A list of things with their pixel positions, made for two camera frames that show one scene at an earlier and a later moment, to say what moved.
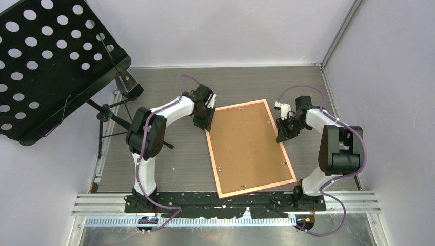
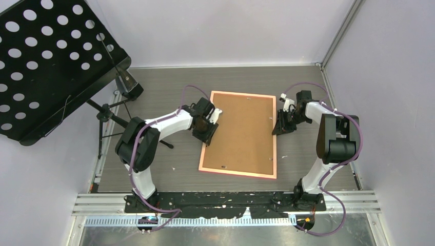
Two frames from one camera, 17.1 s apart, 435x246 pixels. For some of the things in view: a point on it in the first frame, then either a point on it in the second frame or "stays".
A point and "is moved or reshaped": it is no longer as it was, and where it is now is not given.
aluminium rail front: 337,202 stays
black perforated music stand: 54,55 stays
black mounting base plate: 209,204 stays
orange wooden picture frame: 245,154 is moved or reshaped
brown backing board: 247,149 is moved or reshaped
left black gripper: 205,124 → 206,138
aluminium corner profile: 322,65 stays
